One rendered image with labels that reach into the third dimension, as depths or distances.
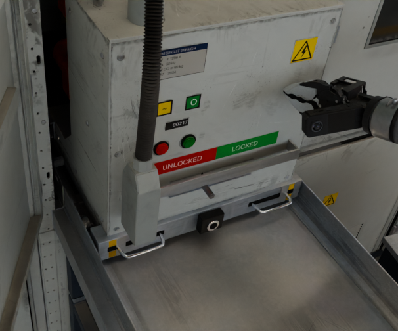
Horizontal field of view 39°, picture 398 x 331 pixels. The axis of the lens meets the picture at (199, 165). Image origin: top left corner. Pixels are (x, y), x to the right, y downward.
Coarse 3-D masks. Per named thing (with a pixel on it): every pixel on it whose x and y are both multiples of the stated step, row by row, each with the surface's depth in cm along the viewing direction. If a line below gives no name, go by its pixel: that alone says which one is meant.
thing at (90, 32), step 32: (192, 0) 105; (224, 0) 106; (256, 0) 108; (288, 0) 109; (320, 0) 111; (96, 32) 94; (128, 32) 93; (96, 64) 98; (96, 96) 103; (96, 128) 108; (96, 160) 113; (96, 192) 119
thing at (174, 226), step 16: (256, 192) 136; (272, 192) 138; (288, 192) 142; (208, 208) 130; (224, 208) 132; (240, 208) 136; (160, 224) 125; (176, 224) 127; (192, 224) 130; (96, 240) 119; (128, 240) 123; (160, 240) 128
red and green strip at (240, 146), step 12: (276, 132) 126; (228, 144) 120; (240, 144) 122; (252, 144) 124; (264, 144) 126; (192, 156) 117; (204, 156) 119; (216, 156) 121; (168, 168) 116; (180, 168) 117
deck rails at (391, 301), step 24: (312, 192) 140; (72, 216) 131; (312, 216) 142; (336, 240) 136; (96, 264) 121; (360, 264) 130; (120, 288) 120; (360, 288) 127; (384, 288) 124; (120, 312) 112; (384, 312) 123
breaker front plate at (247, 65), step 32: (192, 32) 96; (224, 32) 100; (256, 32) 104; (288, 32) 108; (320, 32) 112; (128, 64) 94; (224, 64) 105; (256, 64) 109; (288, 64) 113; (320, 64) 118; (128, 96) 98; (160, 96) 102; (224, 96) 110; (256, 96) 115; (128, 128) 103; (160, 128) 107; (192, 128) 112; (224, 128) 116; (256, 128) 121; (288, 128) 127; (128, 160) 109; (160, 160) 113; (224, 160) 123; (192, 192) 125; (224, 192) 131
